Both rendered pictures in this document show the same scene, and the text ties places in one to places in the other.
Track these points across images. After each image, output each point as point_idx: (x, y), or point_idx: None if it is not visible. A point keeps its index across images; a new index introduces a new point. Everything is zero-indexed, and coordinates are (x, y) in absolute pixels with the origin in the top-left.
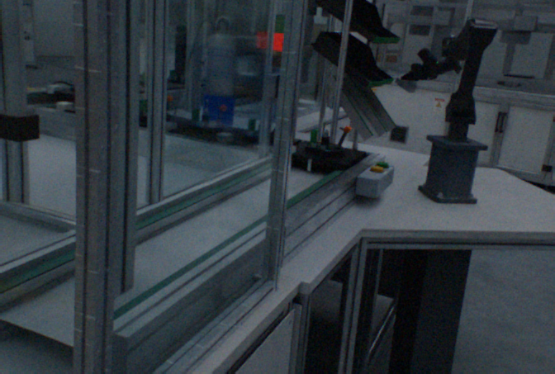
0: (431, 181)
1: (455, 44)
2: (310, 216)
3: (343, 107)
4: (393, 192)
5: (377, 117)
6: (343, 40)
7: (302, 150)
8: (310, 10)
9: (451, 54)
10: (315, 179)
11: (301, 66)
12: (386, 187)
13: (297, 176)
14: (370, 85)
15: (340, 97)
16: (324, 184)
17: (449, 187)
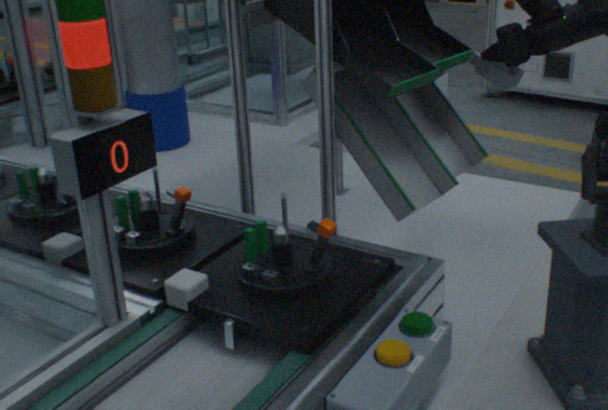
0: (555, 345)
1: None
2: None
3: (344, 142)
4: (460, 373)
5: (433, 152)
6: None
7: (229, 279)
8: None
9: (594, 1)
10: (234, 384)
11: (239, 53)
12: (427, 393)
13: (195, 371)
14: (396, 91)
15: (333, 119)
16: None
17: (602, 372)
